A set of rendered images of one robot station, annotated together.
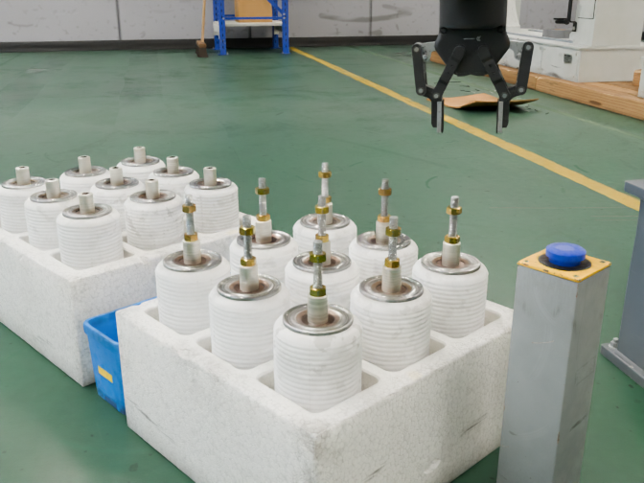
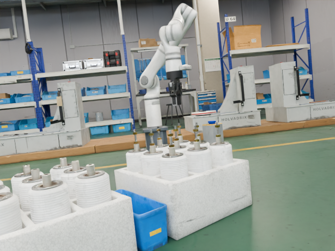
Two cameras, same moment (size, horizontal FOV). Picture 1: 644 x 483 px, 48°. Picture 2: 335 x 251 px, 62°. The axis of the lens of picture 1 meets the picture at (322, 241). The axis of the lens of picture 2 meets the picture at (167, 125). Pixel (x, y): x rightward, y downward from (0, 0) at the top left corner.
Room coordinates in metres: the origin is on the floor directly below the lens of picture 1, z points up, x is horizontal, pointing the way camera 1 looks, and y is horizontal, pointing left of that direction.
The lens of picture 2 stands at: (0.77, 1.12, 0.42)
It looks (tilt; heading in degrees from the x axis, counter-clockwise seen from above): 4 degrees down; 276
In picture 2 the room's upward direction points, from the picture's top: 6 degrees counter-clockwise
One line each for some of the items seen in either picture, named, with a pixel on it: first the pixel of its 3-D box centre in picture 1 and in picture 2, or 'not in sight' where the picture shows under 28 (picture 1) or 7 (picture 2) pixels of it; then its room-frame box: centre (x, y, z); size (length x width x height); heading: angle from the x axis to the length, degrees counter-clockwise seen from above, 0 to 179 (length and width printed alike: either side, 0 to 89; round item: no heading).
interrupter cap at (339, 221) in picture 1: (325, 221); (137, 151); (1.03, 0.00, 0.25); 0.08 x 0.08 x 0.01
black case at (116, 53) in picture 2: not in sight; (112, 56); (2.42, -4.66, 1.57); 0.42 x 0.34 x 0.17; 102
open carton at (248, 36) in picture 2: not in sight; (242, 40); (-0.35, -5.36, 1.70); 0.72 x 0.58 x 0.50; 16
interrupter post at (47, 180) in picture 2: (53, 189); (47, 180); (1.17, 0.45, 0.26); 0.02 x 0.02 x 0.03
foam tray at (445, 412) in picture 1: (321, 373); (181, 187); (0.86, 0.00, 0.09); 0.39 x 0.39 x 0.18; 43
